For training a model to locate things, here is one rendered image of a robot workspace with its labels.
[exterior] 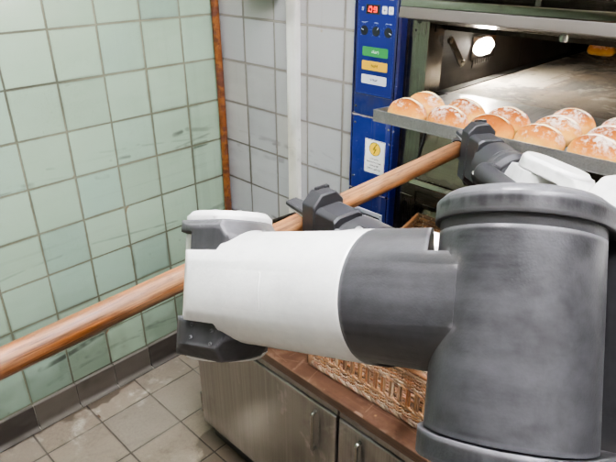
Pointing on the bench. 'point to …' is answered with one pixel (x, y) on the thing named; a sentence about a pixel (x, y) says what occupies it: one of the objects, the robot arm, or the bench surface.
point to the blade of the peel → (500, 137)
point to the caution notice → (374, 157)
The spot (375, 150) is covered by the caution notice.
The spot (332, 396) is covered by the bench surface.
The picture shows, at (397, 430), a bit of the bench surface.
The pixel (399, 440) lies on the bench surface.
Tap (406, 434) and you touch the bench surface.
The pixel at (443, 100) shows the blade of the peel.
